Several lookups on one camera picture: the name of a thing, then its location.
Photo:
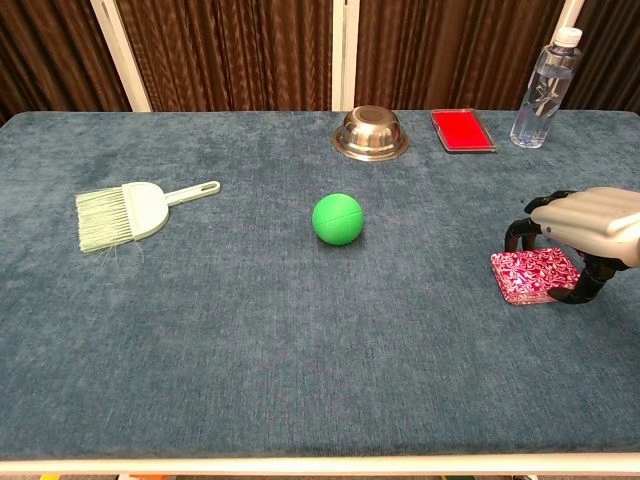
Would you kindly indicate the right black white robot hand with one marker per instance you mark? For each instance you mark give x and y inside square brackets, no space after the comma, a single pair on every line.
[590,215]

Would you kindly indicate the red white patterned block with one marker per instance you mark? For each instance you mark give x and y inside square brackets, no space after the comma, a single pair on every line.
[527,275]

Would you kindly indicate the clear plastic water bottle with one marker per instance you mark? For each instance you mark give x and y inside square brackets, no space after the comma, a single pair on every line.
[542,95]

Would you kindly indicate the red ink pad case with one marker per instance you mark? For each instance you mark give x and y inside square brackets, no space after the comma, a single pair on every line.
[462,131]

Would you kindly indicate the brown pleated curtain panel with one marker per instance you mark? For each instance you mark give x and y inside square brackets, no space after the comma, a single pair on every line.
[455,55]
[50,55]
[610,60]
[235,55]

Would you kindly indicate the upturned steel bowl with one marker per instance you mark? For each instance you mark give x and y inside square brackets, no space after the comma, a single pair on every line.
[370,132]

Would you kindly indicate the green ball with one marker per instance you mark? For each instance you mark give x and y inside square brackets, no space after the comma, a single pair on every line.
[338,219]

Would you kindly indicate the blue fabric table mat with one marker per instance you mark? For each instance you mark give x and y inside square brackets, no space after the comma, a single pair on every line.
[280,340]

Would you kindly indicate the mint green hand brush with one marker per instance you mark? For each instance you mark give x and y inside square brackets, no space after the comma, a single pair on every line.
[135,212]

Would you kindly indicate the white partition post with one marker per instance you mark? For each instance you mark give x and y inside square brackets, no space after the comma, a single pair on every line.
[570,15]
[122,55]
[345,55]

